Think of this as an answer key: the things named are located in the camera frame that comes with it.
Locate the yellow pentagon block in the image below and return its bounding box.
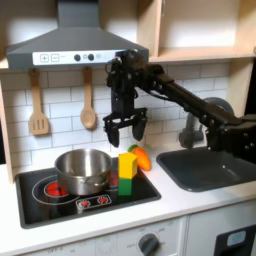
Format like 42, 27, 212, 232
118, 151, 139, 180

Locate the green cube block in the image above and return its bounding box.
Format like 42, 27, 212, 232
118, 176, 134, 197

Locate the orange toy carrot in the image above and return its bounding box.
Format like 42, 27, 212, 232
128, 143, 152, 172

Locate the wooden spoon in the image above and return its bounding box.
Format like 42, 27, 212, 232
79, 66, 98, 130

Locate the grey tap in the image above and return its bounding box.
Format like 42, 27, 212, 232
178, 97, 235, 150

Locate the steel pot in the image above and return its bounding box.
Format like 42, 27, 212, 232
54, 148, 114, 197

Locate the black stove cooktop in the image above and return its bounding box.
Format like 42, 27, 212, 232
14, 156, 162, 230

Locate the grey range hood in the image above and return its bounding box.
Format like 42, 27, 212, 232
5, 0, 150, 71

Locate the dark grey sink basin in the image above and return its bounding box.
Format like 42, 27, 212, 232
155, 146, 256, 193

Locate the light wooden cabinet shelf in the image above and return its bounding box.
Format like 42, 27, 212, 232
136, 0, 256, 64

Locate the wooden slotted spatula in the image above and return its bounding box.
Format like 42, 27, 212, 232
27, 68, 51, 136

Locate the white oven front panel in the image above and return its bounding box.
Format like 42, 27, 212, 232
19, 216, 188, 256

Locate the grey oven knob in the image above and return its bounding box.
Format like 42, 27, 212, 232
138, 233, 161, 256

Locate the black appliance door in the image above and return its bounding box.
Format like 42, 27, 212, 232
213, 223, 256, 256

